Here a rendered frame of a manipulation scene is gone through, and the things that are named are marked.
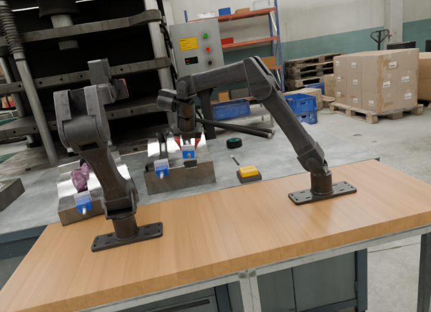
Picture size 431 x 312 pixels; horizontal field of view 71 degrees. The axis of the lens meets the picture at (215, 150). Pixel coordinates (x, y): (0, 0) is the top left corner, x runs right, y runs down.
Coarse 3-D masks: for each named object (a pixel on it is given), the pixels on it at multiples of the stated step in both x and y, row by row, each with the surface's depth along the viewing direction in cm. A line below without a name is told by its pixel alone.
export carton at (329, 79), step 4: (324, 76) 607; (328, 76) 589; (332, 76) 574; (324, 80) 610; (328, 80) 589; (332, 80) 574; (328, 84) 590; (332, 84) 576; (328, 88) 592; (332, 88) 577; (328, 92) 596; (332, 92) 581; (332, 96) 586
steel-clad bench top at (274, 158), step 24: (216, 144) 163; (264, 144) 150; (288, 144) 144; (336, 144) 134; (144, 168) 144; (216, 168) 129; (264, 168) 120; (288, 168) 117; (24, 192) 138; (48, 192) 133; (144, 192) 116; (168, 192) 113; (192, 192) 110; (0, 216) 116; (24, 216) 112; (48, 216) 109
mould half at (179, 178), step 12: (156, 144) 136; (168, 144) 136; (204, 144) 134; (156, 156) 130; (168, 156) 128; (180, 156) 125; (204, 156) 118; (168, 168) 111; (180, 168) 111; (192, 168) 112; (204, 168) 113; (156, 180) 112; (168, 180) 112; (180, 180) 113; (192, 180) 113; (204, 180) 114; (156, 192) 113
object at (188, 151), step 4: (192, 144) 114; (184, 148) 111; (188, 148) 111; (192, 148) 111; (184, 152) 107; (188, 152) 107; (192, 152) 107; (184, 156) 107; (188, 156) 104; (192, 156) 108
